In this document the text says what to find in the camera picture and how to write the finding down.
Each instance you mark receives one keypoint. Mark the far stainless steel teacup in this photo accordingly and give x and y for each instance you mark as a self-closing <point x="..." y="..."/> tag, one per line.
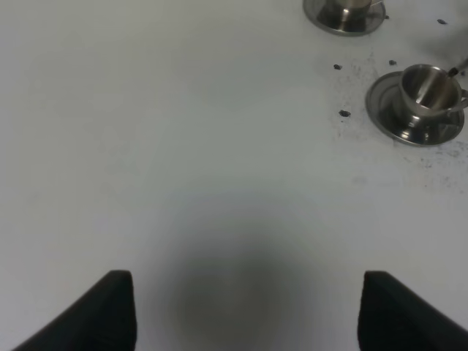
<point x="347" y="10"/>

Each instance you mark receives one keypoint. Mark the near stainless steel teacup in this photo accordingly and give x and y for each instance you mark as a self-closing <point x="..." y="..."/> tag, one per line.
<point x="427" y="94"/>

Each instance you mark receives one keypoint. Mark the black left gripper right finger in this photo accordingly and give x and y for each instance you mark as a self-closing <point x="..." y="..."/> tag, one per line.
<point x="393" y="317"/>

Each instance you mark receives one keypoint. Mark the far stainless steel saucer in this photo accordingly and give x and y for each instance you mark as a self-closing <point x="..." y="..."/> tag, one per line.
<point x="315" y="13"/>

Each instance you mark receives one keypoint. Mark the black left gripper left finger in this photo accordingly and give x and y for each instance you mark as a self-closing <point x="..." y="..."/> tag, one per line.
<point x="104" y="318"/>

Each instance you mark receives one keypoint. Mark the stainless steel saucer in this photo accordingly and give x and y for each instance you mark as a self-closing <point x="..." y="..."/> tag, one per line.
<point x="315" y="13"/>
<point x="392" y="118"/>

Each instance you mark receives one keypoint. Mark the stainless steel teacup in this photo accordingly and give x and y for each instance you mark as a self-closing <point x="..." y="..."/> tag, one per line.
<point x="427" y="94"/>
<point x="347" y="10"/>

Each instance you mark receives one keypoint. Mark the near stainless steel saucer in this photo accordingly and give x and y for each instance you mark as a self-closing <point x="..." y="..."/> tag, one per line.
<point x="392" y="118"/>

